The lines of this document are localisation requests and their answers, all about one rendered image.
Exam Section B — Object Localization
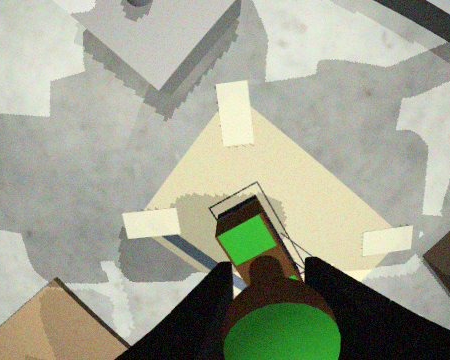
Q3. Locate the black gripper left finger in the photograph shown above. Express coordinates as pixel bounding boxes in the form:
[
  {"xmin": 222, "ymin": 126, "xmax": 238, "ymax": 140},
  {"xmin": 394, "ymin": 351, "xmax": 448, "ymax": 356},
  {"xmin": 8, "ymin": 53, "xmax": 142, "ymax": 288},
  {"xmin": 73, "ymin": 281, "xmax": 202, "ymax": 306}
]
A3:
[{"xmin": 114, "ymin": 261, "xmax": 233, "ymax": 360}]

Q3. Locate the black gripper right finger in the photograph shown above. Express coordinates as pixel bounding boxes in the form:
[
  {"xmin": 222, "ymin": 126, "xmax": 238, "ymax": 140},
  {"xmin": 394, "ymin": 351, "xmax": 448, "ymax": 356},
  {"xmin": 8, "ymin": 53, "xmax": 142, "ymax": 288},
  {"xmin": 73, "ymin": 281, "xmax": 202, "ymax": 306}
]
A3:
[{"xmin": 304, "ymin": 256, "xmax": 450, "ymax": 360}]

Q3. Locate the cream paper card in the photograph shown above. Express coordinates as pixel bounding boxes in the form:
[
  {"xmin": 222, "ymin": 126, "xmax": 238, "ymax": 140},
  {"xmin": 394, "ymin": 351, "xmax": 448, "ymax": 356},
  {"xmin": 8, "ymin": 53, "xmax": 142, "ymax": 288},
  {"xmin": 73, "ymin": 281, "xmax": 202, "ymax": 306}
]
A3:
[{"xmin": 122, "ymin": 80, "xmax": 413, "ymax": 281}]

